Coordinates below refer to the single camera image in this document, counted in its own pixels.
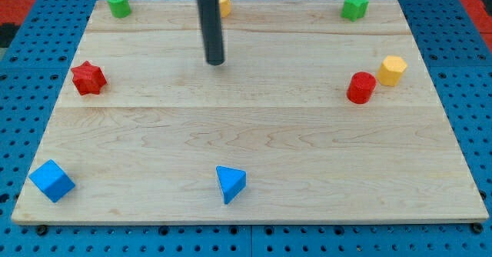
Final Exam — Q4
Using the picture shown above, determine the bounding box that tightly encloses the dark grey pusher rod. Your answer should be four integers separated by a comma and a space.
197, 0, 224, 65

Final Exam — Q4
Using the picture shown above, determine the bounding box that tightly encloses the red cylinder block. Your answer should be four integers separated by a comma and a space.
346, 72, 377, 104

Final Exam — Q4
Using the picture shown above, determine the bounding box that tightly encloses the wooden board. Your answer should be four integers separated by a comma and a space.
12, 0, 489, 225

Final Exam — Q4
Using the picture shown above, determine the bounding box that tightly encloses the yellow block behind rod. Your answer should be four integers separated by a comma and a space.
218, 0, 231, 18

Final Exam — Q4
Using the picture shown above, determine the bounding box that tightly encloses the green cylinder block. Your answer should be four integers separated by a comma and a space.
107, 0, 131, 18

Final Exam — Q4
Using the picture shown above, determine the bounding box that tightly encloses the red star block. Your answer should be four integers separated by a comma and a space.
71, 61, 107, 95

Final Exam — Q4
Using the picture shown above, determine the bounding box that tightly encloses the green star block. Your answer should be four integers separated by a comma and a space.
341, 0, 369, 22

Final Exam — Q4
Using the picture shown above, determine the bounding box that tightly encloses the blue triangle block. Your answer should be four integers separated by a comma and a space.
216, 165, 247, 205

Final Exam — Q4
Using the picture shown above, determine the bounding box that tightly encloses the yellow hexagon block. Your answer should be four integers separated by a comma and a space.
376, 55, 407, 87

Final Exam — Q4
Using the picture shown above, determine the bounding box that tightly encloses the blue cube block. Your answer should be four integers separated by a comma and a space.
28, 159, 75, 203

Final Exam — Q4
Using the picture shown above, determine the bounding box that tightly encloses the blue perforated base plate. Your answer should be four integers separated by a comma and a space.
1, 0, 491, 256

